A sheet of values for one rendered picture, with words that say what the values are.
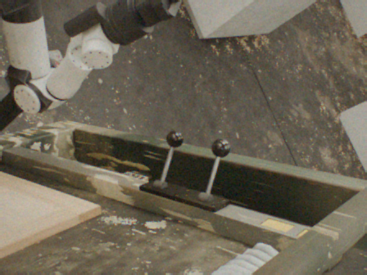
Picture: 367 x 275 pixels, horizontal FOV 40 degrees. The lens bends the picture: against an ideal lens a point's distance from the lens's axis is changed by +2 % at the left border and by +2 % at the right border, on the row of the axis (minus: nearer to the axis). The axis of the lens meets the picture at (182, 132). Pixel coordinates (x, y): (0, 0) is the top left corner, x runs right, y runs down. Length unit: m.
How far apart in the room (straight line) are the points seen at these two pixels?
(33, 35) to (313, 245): 0.98
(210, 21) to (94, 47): 2.64
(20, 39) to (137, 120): 1.84
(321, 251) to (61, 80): 0.94
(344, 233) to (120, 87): 2.71
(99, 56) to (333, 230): 0.78
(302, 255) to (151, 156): 1.04
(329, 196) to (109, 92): 2.07
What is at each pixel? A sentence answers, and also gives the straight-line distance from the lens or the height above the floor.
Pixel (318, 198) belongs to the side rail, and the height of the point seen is 1.59.
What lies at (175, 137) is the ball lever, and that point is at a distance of 1.04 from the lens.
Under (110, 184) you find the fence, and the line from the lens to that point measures 1.13.
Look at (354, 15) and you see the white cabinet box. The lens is 6.01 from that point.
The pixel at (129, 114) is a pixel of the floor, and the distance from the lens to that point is 2.99.
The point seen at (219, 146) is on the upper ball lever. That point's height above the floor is 1.56.
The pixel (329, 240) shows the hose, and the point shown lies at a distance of 0.36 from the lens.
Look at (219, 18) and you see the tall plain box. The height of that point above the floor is 0.26.
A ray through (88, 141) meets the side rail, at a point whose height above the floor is 0.95.
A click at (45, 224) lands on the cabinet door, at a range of 1.01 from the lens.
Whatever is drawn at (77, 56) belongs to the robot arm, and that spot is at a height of 1.31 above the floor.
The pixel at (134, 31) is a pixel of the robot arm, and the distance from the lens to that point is 1.04.
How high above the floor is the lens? 2.17
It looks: 43 degrees down
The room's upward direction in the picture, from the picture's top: 60 degrees clockwise
